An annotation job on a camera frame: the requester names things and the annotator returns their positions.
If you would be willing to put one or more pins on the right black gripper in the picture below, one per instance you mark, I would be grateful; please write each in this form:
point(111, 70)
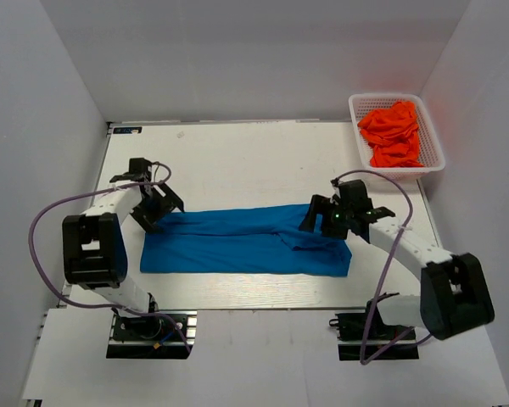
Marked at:
point(323, 205)

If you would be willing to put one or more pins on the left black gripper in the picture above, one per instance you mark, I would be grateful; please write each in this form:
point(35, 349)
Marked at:
point(169, 203)

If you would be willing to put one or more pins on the blue t shirt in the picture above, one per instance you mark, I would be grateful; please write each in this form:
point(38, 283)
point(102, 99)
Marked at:
point(263, 240)

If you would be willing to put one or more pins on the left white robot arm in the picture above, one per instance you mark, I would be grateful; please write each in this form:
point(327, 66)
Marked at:
point(94, 251)

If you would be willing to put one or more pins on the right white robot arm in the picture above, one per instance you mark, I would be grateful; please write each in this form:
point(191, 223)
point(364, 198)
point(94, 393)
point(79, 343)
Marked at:
point(454, 296)

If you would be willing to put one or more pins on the blue table label sticker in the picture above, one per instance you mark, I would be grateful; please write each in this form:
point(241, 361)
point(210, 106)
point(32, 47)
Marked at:
point(126, 130)

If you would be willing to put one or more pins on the orange t shirt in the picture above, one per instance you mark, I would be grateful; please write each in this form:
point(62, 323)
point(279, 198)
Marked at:
point(392, 134)

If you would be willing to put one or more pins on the white plastic basket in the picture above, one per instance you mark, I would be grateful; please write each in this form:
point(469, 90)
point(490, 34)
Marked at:
point(430, 156)

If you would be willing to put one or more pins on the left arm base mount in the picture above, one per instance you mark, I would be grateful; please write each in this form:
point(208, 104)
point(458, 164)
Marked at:
point(153, 338)

